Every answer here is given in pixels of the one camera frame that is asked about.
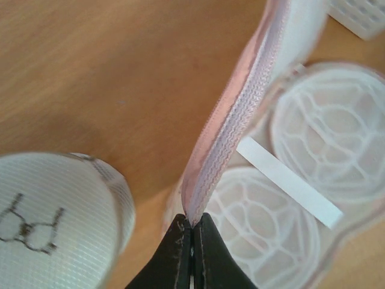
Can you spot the white round mesh laundry bag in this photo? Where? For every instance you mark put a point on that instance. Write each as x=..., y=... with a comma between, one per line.
x=65, y=220

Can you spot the floral mesh laundry bag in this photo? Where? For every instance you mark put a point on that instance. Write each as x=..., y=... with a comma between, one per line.
x=291, y=160

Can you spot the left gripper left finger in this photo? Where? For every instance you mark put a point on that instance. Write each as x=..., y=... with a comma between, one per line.
x=170, y=265

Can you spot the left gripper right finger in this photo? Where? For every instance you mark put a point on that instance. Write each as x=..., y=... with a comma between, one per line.
x=212, y=264

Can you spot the white plastic basket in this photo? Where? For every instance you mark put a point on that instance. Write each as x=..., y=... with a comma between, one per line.
x=364, y=18

